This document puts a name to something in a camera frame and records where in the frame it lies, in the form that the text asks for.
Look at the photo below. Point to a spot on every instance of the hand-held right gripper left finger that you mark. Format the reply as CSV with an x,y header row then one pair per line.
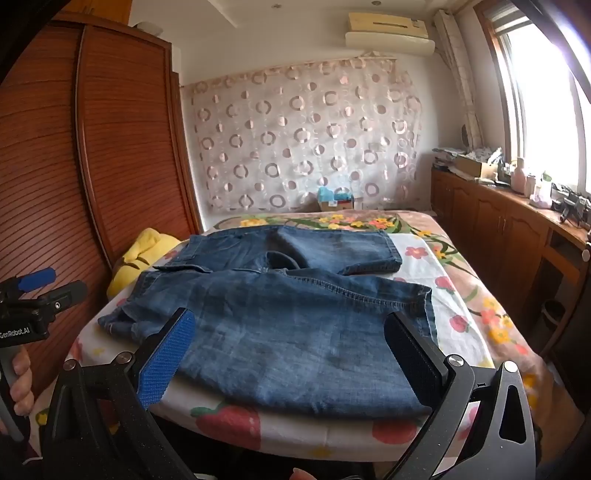
x,y
166,355

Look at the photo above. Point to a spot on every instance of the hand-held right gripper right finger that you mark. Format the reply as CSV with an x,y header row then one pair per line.
x,y
415,364

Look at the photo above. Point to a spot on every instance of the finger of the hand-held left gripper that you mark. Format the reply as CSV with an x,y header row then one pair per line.
x,y
37,279
69,293

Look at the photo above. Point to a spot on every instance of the blue denim pants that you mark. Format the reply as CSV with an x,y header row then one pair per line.
x,y
286,332

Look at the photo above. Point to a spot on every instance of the person's left hand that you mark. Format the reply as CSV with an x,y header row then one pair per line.
x,y
21,387

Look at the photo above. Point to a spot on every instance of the yellow plush toy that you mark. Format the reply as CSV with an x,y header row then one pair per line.
x,y
134,258

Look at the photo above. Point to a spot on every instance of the floral blanket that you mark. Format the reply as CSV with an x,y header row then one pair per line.
x,y
461,258

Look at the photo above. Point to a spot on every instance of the strawberry print bed sheet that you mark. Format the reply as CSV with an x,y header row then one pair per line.
x,y
286,429

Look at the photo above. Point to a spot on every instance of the dark waste bin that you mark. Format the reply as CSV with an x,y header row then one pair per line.
x,y
549,318

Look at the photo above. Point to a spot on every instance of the long wooden cabinet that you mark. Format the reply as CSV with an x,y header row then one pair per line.
x,y
489,221

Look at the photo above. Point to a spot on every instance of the wooden slatted wardrobe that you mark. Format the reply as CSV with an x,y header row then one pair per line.
x,y
115,138

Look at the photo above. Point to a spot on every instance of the cardboard box with teal cloth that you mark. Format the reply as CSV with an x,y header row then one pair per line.
x,y
334,203

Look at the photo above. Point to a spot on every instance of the open cardboard box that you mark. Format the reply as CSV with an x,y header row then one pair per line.
x,y
475,168

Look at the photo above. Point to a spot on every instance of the stack of papers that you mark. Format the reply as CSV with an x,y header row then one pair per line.
x,y
445,157

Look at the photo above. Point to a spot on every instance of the pink bottle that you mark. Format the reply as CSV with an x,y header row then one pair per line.
x,y
518,177

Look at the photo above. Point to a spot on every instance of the white bottle with green cap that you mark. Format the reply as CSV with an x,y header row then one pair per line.
x,y
544,191

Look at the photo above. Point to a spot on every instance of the small oval mirror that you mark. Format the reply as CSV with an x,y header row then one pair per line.
x,y
466,134

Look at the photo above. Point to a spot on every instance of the circle pattern sheer curtain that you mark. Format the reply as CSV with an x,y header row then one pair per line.
x,y
300,138

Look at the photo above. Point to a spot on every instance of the wood framed window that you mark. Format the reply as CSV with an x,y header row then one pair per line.
x,y
540,106

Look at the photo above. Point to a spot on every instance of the bunched window curtain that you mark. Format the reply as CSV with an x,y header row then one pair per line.
x,y
457,69

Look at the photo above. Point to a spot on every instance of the black camera device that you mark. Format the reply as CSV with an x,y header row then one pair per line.
x,y
572,205

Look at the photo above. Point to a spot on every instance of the cream wall air conditioner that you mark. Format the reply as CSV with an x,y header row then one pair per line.
x,y
388,37

